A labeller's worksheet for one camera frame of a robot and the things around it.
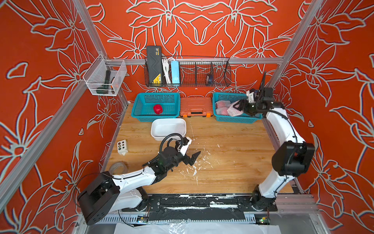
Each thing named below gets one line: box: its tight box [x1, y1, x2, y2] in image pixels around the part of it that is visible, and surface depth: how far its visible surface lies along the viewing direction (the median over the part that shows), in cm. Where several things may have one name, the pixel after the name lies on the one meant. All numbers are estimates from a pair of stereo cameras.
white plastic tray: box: [150, 117, 187, 141], surface depth 105 cm
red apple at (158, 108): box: [153, 103, 164, 115], surface depth 112 cm
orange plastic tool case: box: [179, 96, 214, 118], surface depth 113 cm
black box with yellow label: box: [147, 45, 162, 85], surface depth 89 cm
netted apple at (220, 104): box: [215, 100, 231, 109], surface depth 112 cm
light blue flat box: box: [170, 60, 181, 84], surface depth 91 cm
